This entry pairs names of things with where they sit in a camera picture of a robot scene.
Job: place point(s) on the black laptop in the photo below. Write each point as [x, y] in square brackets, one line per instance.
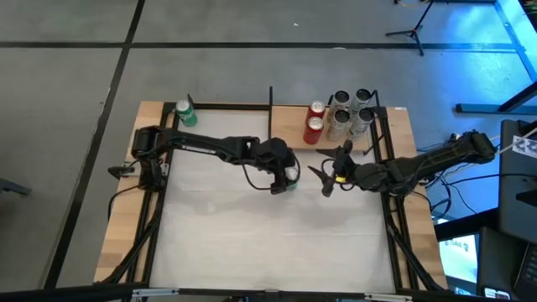
[499, 260]

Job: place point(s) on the Celsius can with pineapple print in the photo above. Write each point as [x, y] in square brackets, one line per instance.
[337, 126]

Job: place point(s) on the green Sprite can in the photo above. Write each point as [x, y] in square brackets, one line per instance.
[186, 115]
[292, 174]

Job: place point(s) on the black metal table frame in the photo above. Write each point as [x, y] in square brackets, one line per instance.
[228, 106]

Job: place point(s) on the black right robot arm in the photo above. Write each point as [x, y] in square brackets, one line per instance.
[419, 165]

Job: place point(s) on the grey floor object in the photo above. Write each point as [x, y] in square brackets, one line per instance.
[12, 186]

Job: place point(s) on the lit monitor screen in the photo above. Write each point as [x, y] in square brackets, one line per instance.
[459, 260]

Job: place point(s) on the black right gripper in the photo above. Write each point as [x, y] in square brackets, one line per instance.
[342, 168]

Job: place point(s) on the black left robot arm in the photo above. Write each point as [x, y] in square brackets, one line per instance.
[201, 144]

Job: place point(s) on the black computer case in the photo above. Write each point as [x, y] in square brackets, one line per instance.
[516, 189]

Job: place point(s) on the silver frame bracket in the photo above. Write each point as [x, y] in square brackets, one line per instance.
[155, 293]
[388, 297]

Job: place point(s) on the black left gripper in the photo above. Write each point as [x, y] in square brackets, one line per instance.
[280, 170]

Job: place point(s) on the black tripod stand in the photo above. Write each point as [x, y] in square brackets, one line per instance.
[415, 31]

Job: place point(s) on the wooden shelf board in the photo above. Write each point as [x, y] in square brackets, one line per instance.
[289, 126]

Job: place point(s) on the Celsius can with yellow label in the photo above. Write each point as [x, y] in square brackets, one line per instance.
[340, 99]

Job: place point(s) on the white marker paper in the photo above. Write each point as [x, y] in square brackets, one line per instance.
[526, 147]

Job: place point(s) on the red Coca-Cola can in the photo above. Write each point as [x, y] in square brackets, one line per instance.
[312, 133]
[315, 111]

